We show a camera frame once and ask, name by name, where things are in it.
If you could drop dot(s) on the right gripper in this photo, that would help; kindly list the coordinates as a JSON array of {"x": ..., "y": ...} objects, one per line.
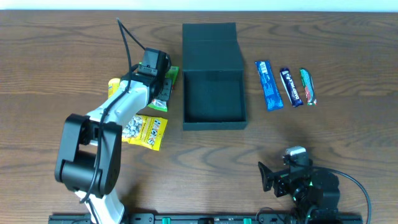
[{"x": 279, "y": 183}]

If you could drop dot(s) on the dark green open box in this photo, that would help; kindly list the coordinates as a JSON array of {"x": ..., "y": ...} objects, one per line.
[{"x": 213, "y": 78}]

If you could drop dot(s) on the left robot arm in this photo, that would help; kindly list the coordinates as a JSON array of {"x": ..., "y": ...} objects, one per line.
[{"x": 89, "y": 156}]

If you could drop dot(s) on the black mounting rail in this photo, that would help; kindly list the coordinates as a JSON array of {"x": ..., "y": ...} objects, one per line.
[{"x": 150, "y": 218}]

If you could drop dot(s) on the yellow Hacks candy bag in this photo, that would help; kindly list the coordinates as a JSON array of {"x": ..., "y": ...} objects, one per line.
[{"x": 146, "y": 131}]

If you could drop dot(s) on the blue wafer bar wrapper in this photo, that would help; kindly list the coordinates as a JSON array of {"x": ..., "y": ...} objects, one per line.
[{"x": 271, "y": 93}]

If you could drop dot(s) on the green snack bag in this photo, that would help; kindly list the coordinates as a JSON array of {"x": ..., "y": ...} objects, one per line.
[{"x": 161, "y": 100}]

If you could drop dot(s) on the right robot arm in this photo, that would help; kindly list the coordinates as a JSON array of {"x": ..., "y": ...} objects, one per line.
[{"x": 314, "y": 190}]

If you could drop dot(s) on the yellow Mentos bottle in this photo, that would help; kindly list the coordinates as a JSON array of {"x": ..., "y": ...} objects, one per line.
[{"x": 113, "y": 86}]

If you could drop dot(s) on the green red chocolate bar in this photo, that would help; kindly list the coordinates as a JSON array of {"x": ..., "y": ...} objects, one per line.
[{"x": 307, "y": 83}]

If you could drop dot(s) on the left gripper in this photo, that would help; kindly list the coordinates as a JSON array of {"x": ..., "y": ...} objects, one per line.
[{"x": 166, "y": 89}]

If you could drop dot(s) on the dark blue Dairy Milk bar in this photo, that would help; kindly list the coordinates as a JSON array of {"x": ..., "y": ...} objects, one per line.
[{"x": 289, "y": 85}]

